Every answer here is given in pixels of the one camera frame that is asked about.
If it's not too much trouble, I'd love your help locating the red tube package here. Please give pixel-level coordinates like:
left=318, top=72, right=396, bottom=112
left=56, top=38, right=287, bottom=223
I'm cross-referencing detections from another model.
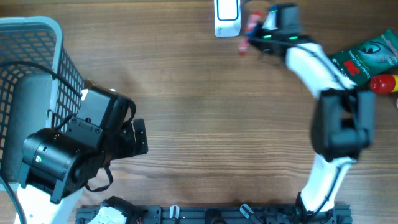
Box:
left=238, top=11, right=264, bottom=56

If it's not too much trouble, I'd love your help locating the green glove package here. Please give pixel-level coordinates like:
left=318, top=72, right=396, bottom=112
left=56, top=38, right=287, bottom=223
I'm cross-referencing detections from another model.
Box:
left=329, top=29, right=397, bottom=86

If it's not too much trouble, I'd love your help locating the red sauce bottle green cap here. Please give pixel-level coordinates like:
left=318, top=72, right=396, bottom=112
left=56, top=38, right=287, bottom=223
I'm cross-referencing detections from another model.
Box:
left=369, top=74, right=397, bottom=94

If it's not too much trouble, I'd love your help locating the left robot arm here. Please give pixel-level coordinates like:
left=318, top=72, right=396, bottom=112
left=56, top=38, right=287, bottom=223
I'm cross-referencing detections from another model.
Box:
left=13, top=87, right=148, bottom=223

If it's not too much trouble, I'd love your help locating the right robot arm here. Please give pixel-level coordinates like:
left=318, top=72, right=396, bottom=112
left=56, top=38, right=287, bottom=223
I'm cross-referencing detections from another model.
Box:
left=245, top=4, right=375, bottom=220

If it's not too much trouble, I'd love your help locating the white barcode scanner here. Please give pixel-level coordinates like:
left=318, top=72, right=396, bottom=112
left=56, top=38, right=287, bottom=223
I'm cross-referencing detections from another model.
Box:
left=214, top=0, right=241, bottom=38

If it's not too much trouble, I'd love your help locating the grey black plastic basket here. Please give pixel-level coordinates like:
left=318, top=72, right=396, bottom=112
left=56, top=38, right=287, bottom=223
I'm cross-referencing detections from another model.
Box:
left=1, top=16, right=85, bottom=190

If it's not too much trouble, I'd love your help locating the right camera cable black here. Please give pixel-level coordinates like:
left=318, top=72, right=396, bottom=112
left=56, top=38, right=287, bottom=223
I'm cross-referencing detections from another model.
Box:
left=281, top=37, right=356, bottom=221

